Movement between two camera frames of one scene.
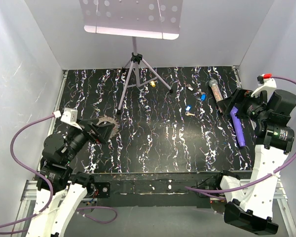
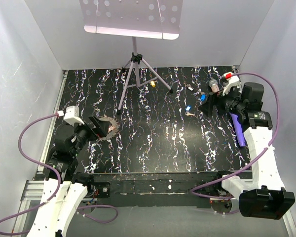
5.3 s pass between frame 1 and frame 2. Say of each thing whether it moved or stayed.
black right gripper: moved
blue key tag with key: stayed
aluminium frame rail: stayed
